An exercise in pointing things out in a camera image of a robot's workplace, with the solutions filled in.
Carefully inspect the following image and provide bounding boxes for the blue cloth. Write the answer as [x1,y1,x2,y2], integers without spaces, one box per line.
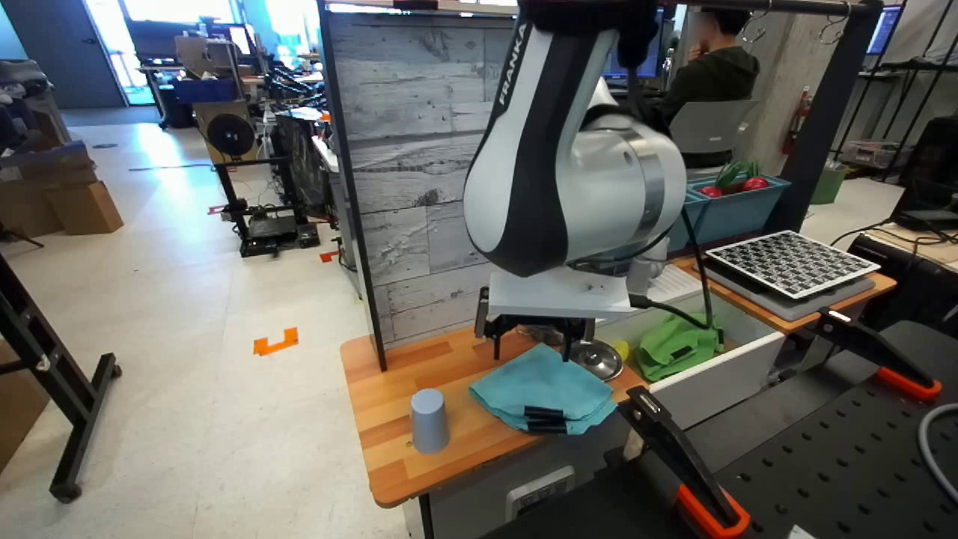
[468,343,623,437]

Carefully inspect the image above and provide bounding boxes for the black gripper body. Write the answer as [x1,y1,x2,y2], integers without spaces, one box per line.
[495,311,598,344]

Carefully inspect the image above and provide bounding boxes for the wooden counter board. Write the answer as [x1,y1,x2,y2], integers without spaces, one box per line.
[673,248,900,338]

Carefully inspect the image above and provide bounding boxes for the black white calibration checkerboard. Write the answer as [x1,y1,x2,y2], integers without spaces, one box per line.
[704,229,884,304]

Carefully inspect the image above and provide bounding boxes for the white toy sink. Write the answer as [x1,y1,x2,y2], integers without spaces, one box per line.
[595,263,789,433]

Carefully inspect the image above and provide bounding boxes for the small metal bowl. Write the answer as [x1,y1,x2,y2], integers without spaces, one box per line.
[571,338,625,383]

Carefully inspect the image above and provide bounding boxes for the black filament spool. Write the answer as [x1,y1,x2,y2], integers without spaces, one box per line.
[207,111,257,162]

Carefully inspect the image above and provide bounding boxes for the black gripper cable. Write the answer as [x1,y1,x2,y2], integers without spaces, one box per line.
[628,236,728,349]

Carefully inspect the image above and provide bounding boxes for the black orange bar clamp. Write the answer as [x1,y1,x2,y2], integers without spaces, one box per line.
[616,386,753,539]
[788,308,942,406]

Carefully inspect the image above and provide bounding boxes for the black desk chair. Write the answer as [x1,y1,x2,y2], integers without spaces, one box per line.
[888,115,958,235]

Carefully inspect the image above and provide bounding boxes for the blue planter bin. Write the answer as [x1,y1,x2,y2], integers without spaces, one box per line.
[668,177,794,256]

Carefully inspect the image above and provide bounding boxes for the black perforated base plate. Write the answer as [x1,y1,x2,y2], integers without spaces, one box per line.
[489,319,958,539]

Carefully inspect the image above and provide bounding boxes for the grey plastic cup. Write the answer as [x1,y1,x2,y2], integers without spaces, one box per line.
[408,386,453,458]

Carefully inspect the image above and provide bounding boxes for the red fire extinguisher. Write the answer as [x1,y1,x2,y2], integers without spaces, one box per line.
[780,87,813,153]

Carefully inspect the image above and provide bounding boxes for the black clip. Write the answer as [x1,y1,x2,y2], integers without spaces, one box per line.
[520,403,569,437]

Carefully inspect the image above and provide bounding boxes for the green cloth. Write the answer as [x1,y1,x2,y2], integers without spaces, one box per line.
[631,311,728,383]

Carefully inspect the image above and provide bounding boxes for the red toy radish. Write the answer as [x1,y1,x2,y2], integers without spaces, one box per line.
[700,159,771,202]

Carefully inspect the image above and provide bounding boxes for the blue lit monitor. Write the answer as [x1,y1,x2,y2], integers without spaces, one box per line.
[861,0,908,61]

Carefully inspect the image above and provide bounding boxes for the black equipment stand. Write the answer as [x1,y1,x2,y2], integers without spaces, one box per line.
[191,99,327,262]

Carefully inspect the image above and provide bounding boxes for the stacked cardboard boxes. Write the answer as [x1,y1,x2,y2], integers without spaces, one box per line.
[0,138,125,239]

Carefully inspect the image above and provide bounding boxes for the seated person dark hoodie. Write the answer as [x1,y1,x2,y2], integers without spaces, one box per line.
[638,4,762,138]

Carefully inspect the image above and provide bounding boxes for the small wooden top table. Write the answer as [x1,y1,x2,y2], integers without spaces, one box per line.
[339,325,652,539]

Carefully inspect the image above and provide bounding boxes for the black floor stand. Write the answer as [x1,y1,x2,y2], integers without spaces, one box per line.
[0,253,125,506]

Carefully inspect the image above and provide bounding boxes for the grey office chair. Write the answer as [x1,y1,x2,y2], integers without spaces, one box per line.
[668,96,759,172]

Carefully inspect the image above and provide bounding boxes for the grey cable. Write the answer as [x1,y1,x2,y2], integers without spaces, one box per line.
[915,400,958,503]

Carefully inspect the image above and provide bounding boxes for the black metal frame post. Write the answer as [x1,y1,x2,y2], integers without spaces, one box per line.
[776,0,885,235]

